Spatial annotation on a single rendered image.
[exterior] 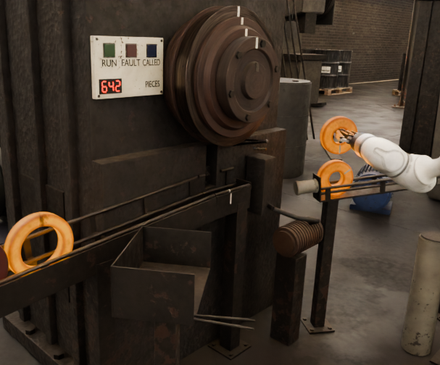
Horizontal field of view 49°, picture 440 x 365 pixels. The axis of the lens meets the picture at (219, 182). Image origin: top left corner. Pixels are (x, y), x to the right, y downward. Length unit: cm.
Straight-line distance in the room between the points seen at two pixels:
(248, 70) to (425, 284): 113
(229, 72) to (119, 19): 36
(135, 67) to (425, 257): 133
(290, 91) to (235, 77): 283
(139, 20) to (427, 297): 152
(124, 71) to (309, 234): 98
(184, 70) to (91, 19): 30
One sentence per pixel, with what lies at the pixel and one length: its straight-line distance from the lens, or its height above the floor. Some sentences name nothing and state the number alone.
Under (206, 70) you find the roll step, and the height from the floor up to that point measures 115.
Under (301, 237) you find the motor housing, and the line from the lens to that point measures 198.
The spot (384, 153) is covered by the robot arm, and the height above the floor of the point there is 91.
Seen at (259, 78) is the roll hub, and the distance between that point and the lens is 166.
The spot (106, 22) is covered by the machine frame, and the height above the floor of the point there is 128.
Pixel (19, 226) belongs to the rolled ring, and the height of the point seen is 77.
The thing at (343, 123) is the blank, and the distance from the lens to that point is 203.
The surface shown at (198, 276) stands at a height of 60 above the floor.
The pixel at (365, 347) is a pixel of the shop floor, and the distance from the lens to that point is 229.
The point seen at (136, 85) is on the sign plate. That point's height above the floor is 109.
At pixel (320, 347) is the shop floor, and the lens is 224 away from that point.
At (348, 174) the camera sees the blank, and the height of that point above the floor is 72.
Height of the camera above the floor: 126
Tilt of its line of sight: 17 degrees down
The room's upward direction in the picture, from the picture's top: 2 degrees clockwise
